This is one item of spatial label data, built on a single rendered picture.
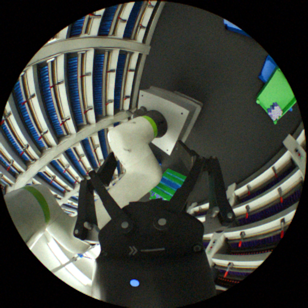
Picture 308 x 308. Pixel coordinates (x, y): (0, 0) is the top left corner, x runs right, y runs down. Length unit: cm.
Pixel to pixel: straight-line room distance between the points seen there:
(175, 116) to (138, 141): 19
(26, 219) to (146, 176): 36
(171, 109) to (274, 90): 69
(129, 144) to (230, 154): 78
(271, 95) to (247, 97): 19
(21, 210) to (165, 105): 53
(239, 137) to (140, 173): 73
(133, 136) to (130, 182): 16
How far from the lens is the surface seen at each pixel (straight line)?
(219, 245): 81
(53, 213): 36
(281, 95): 82
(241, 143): 86
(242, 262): 66
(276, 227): 69
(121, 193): 33
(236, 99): 77
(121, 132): 33
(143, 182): 35
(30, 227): 22
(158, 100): 46
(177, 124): 44
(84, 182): 16
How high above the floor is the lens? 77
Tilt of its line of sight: 36 degrees down
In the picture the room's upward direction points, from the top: 130 degrees counter-clockwise
